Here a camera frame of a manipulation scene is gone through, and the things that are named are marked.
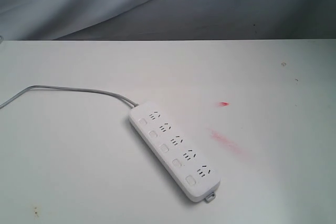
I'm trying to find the white five-outlet power strip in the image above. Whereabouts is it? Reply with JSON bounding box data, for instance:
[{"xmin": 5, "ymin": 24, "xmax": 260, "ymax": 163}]
[{"xmin": 129, "ymin": 102, "xmax": 221, "ymax": 202}]

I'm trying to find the grey backdrop cloth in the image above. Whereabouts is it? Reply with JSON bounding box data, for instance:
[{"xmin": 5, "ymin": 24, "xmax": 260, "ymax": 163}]
[{"xmin": 1, "ymin": 0, "xmax": 335, "ymax": 40}]

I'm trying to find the grey power cable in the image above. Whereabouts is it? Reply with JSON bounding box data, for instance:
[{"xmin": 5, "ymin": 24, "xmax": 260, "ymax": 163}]
[{"xmin": 0, "ymin": 84, "xmax": 140, "ymax": 110}]

